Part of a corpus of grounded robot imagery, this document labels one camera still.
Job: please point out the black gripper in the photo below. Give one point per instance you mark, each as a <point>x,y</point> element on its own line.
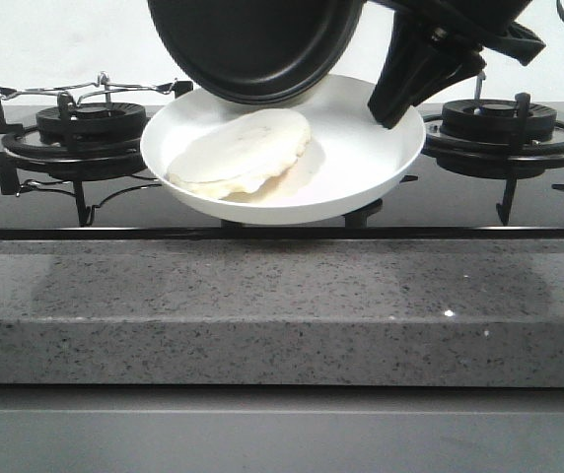
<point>416,69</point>

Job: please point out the white plate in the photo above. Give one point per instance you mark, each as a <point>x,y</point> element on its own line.
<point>311,158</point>

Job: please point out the black frying pan mint handle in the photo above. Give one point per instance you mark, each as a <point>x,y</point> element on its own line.
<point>255,52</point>

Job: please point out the fried egg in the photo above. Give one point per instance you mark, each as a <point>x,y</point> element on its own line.
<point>241,155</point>

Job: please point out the black burner head right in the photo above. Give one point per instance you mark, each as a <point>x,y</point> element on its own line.
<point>494,121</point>

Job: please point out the black burner head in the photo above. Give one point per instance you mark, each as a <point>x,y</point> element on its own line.
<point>115,120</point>
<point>494,121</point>

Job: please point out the black pan support right burner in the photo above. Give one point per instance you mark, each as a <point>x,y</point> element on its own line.
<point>513,152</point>

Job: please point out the black pan support burner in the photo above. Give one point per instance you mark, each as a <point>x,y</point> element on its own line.
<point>513,152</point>
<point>29,145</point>

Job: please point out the black burner head left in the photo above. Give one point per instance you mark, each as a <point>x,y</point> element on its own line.
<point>115,120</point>

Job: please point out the black pan support left burner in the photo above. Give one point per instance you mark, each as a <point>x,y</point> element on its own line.
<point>29,145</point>

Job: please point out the black glass gas cooktop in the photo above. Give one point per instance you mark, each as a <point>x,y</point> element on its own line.
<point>444,193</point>

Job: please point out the grey cabinet drawer front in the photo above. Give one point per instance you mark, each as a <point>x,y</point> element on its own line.
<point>229,429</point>

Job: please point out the wire pan trivet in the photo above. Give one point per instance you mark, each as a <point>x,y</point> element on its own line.
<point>103,85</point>

